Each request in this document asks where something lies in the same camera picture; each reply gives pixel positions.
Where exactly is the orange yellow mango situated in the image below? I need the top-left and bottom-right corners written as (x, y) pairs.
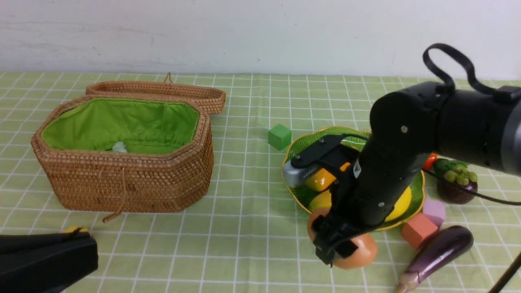
top-left (305, 168), bottom-right (337, 193)

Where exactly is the salmon orange foam block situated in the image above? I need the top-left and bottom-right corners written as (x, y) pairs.
top-left (401, 213), bottom-right (438, 249)

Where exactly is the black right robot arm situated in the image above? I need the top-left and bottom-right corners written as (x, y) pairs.
top-left (312, 82), bottom-right (520, 265)

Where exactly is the woven wicker basket lid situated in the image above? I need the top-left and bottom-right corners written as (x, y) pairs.
top-left (85, 73), bottom-right (227, 114)

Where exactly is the pink purple foam block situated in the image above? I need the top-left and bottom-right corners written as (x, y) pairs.
top-left (422, 198), bottom-right (446, 228)

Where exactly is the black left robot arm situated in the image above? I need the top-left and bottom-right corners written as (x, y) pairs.
top-left (0, 229), bottom-right (99, 293)

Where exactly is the green checkered tablecloth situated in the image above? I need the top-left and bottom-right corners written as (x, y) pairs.
top-left (0, 72), bottom-right (521, 293)

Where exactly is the yellow banana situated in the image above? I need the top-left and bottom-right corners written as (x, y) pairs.
top-left (308, 190), bottom-right (332, 212)

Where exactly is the green foam cube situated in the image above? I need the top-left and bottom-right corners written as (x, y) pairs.
top-left (268, 124), bottom-right (292, 151)

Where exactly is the woven wicker basket green lining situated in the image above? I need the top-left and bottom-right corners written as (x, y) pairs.
top-left (31, 95), bottom-right (215, 214)

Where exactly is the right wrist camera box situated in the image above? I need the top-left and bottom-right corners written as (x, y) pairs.
top-left (282, 134), bottom-right (359, 188)

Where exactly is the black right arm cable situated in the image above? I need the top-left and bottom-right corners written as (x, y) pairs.
top-left (422, 43), bottom-right (521, 293)

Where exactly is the yellow lemon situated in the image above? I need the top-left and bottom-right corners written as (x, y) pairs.
top-left (385, 186), bottom-right (412, 222)

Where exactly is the green glass leaf plate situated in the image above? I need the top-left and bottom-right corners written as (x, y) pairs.
top-left (282, 126), bottom-right (427, 231)

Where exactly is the brown potato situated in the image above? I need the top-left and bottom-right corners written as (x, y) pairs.
top-left (306, 208), bottom-right (378, 270)

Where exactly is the yellow foam block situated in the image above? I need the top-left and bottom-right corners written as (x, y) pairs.
top-left (60, 226), bottom-right (90, 235)

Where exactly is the orange red carrot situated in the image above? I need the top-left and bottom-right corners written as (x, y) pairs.
top-left (423, 153), bottom-right (438, 170)

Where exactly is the purple eggplant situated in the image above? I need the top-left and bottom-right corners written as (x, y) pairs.
top-left (395, 225), bottom-right (474, 293)

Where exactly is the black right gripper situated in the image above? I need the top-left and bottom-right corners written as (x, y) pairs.
top-left (311, 163), bottom-right (407, 266)

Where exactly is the purple mangosteen with green leaves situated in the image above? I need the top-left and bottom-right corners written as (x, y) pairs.
top-left (432, 158), bottom-right (478, 204)

